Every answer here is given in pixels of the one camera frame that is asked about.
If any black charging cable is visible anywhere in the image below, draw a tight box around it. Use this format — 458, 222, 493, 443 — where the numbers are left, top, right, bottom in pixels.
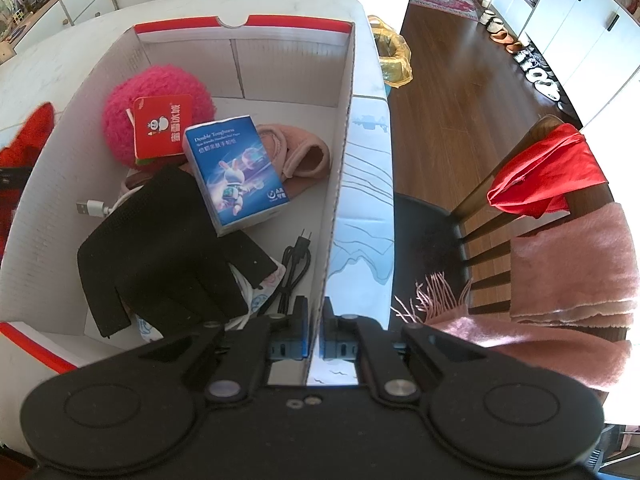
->
257, 230, 313, 317

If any red patterned rug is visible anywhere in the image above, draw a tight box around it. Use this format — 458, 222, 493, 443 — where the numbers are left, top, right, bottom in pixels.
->
410, 0, 480, 22

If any dark wooden chair black seat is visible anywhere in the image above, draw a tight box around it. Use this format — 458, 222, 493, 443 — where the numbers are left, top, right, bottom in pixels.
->
395, 115, 616, 331

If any pink fringed scarf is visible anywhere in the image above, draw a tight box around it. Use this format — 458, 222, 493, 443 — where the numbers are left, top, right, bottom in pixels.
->
392, 202, 636, 391

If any white cardboard box red trim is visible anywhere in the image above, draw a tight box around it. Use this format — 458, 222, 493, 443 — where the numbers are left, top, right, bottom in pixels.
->
0, 16, 357, 463

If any pink plush ball red tag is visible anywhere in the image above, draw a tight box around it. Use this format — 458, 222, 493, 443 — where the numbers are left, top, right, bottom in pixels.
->
101, 64, 217, 170

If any row of slippers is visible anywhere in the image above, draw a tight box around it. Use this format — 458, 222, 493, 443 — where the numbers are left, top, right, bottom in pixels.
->
479, 9, 568, 111

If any white printed table mat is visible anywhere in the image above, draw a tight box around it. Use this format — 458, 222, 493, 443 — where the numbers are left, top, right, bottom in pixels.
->
307, 94, 396, 386

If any blue tissue pack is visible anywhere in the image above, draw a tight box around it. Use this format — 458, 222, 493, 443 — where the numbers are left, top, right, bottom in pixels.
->
182, 115, 292, 238

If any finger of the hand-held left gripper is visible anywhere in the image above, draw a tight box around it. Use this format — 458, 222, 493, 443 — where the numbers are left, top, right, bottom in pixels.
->
0, 166, 35, 193

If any red cloth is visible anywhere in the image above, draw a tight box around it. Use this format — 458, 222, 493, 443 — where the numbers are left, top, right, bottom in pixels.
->
486, 124, 610, 220

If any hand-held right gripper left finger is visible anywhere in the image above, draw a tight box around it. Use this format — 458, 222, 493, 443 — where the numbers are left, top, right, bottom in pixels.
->
127, 295, 311, 406

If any black glove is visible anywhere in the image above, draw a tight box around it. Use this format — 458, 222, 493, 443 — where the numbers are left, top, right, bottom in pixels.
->
76, 165, 281, 339

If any white tall cabinet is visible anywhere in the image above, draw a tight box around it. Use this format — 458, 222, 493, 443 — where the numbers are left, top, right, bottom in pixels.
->
487, 0, 640, 121

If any group of small colourful items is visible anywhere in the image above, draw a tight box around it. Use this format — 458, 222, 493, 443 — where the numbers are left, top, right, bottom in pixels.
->
0, 0, 56, 46

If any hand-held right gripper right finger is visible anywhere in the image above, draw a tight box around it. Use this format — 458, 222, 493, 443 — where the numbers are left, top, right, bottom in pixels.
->
321, 296, 495, 406

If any pink fleece cloth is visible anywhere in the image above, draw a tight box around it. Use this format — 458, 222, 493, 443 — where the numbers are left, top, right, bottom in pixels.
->
120, 122, 332, 223

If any yellow plastic bag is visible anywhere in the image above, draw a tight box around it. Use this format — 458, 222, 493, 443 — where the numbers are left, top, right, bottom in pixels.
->
369, 14, 414, 88

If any white usb cable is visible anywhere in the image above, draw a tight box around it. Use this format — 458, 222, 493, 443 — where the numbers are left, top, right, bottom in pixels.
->
75, 187, 146, 221

